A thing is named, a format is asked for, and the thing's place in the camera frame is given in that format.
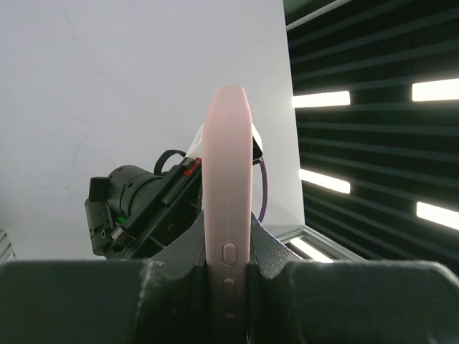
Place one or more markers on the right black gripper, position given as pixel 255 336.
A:
pixel 134 213

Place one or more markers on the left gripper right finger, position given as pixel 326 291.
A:
pixel 294 300

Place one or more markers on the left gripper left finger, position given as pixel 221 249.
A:
pixel 113 301

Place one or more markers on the phone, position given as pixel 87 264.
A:
pixel 227 197

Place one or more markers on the ceiling light strip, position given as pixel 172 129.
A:
pixel 436 90
pixel 324 181
pixel 325 99
pixel 310 251
pixel 438 215

